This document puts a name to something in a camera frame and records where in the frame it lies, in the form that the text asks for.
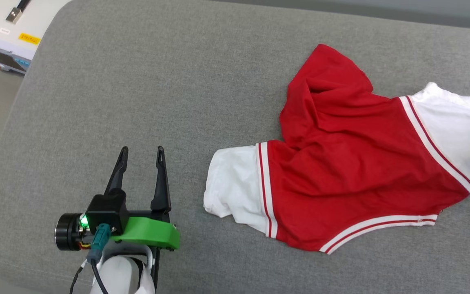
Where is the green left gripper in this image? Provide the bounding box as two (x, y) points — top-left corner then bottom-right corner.
(54, 146), (180, 251)

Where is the red and white jersey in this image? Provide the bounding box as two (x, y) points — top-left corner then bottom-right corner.
(203, 44), (470, 255)

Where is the yellow warning label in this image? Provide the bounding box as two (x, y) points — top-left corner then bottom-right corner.
(18, 33), (41, 46)

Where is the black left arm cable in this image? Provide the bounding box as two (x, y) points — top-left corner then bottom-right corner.
(69, 223), (112, 294)

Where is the black strap handle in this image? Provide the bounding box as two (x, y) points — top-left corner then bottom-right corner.
(6, 0), (31, 23)

